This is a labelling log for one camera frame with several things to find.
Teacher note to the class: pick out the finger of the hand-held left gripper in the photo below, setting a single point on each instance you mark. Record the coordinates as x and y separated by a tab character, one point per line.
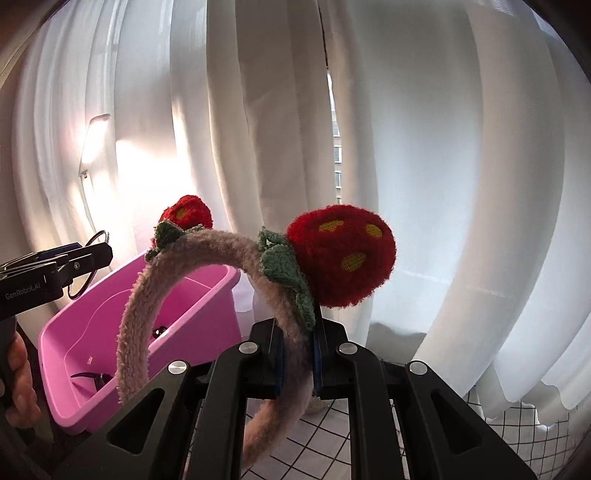
37	261
87	261

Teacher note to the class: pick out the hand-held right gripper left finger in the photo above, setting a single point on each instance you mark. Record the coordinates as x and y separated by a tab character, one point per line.
276	369

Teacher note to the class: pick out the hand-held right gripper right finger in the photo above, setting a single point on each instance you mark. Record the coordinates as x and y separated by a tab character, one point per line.
317	369

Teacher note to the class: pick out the large silver bangle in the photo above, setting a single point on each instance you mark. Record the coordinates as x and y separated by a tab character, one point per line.
102	233

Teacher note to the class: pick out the pink plastic tub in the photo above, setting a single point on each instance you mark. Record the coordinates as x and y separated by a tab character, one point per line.
203	314

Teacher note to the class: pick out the black gold badge reel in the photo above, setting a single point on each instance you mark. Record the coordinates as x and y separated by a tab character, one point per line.
160	331

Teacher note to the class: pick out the black wrist watch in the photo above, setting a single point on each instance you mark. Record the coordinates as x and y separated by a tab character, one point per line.
90	376

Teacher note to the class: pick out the pink plush strawberry headband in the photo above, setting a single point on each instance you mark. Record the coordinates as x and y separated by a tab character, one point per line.
341	258

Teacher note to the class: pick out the person's left hand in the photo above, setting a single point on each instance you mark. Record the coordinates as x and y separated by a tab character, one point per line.
23	374

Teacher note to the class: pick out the black grid white tablecloth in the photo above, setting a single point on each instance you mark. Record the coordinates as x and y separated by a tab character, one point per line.
304	438

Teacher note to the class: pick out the building outside window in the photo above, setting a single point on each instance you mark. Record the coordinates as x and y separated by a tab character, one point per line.
337	138

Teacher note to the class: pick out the white curtain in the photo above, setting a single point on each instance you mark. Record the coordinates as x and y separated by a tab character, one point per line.
415	138

